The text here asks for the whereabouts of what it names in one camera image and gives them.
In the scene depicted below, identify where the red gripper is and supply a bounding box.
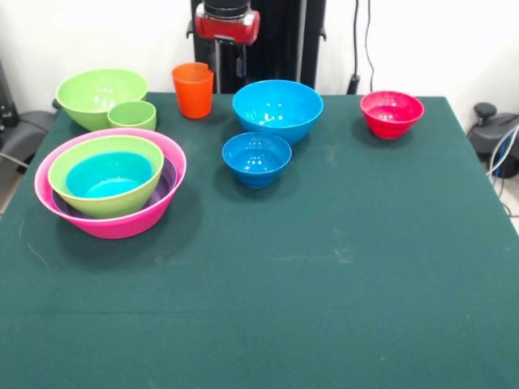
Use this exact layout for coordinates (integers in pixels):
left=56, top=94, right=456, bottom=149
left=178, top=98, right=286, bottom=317
left=195, top=3, right=261, bottom=79

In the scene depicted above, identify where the orange cup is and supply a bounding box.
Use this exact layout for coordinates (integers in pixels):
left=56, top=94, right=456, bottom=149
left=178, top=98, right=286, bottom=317
left=171, top=62, right=215, bottom=120

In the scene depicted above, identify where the purple bowl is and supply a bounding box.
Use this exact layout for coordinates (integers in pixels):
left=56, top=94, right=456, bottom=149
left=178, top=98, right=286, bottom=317
left=51, top=156, right=178, bottom=222

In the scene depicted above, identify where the light blue straight-sided bowl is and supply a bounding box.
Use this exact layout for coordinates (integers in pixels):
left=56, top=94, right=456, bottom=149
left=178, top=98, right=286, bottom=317
left=66, top=151, right=154, bottom=199

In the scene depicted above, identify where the green bowl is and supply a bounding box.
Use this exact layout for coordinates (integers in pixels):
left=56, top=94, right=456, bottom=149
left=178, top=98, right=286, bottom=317
left=47, top=135, right=165, bottom=220
left=54, top=68, right=149, bottom=133

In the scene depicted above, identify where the large pink bowl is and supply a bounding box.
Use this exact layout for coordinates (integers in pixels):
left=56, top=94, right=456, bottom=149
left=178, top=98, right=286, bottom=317
left=33, top=128, right=187, bottom=240

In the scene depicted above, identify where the large blue bowl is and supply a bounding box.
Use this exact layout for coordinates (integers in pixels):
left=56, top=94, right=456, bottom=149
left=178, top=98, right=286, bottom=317
left=232, top=79, right=324, bottom=147

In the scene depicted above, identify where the green cup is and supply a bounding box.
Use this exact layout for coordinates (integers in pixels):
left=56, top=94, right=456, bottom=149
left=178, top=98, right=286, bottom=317
left=107, top=100, right=157, bottom=132

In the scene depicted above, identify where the small dark blue bowl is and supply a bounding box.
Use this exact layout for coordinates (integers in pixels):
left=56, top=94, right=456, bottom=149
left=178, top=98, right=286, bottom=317
left=221, top=131, right=293, bottom=190

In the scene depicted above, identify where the small pink bowl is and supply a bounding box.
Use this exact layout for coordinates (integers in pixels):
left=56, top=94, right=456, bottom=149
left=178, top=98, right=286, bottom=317
left=359, top=90, right=426, bottom=140

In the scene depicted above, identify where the dark green table cloth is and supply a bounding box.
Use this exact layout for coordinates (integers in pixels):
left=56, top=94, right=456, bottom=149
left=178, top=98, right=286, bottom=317
left=0, top=92, right=519, bottom=389

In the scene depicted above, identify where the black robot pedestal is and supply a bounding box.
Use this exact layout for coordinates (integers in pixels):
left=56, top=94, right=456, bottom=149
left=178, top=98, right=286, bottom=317
left=186, top=0, right=328, bottom=95

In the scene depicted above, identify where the black wall cable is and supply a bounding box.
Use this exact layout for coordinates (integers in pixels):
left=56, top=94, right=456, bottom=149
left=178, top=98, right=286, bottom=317
left=348, top=0, right=376, bottom=96

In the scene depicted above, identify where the bundle of floor cables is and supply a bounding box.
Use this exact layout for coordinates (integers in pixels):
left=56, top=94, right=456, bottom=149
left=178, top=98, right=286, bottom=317
left=484, top=125, right=519, bottom=220

